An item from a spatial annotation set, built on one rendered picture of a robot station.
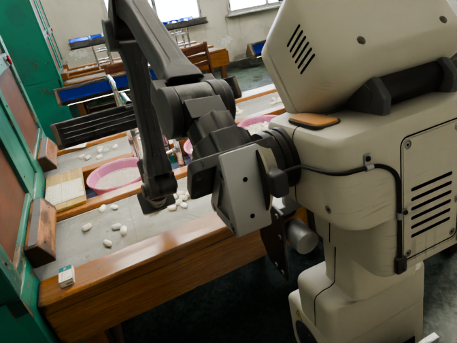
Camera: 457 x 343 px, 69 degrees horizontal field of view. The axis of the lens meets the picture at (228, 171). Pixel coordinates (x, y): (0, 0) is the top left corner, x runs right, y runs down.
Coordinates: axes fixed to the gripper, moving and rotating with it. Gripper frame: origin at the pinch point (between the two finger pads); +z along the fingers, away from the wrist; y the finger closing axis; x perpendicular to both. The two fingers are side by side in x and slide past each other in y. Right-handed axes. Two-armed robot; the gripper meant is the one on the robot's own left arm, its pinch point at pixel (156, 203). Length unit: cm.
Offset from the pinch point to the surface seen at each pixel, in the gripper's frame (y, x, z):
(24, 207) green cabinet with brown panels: 38.3, -14.8, 8.1
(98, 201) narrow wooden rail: 18.0, -12.0, 21.5
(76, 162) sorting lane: 25, -43, 61
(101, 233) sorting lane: 19.2, 1.4, 9.8
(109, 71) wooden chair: -16, -172, 195
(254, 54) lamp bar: -76, -63, 35
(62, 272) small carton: 30.1, 10.2, -7.1
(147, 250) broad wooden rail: 7.4, 13.1, -7.5
